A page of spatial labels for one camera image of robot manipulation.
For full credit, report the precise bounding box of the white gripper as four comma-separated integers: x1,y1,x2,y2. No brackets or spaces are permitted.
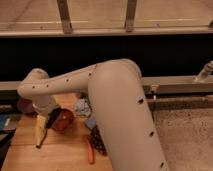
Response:
32,95,59,144

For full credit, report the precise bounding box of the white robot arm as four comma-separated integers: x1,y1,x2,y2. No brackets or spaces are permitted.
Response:
17,59,170,171

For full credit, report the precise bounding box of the purple bowl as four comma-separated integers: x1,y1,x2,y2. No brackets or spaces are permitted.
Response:
17,98,35,114

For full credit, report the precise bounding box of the red bowl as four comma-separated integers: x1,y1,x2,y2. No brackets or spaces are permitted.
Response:
52,109,74,132

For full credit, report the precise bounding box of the yellow banana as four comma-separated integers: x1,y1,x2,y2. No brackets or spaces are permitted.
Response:
36,129,47,148

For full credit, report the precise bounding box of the blue object at left edge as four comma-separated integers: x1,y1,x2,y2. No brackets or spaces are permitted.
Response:
0,114,16,131

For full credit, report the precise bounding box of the crumpled grey cloth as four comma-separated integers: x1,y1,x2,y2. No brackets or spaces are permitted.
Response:
74,99,91,116

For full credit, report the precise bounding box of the dark grape bunch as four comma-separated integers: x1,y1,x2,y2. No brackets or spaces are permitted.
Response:
90,126,107,156

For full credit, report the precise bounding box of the orange handled tool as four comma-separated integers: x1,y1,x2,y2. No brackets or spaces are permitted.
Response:
84,136,95,165

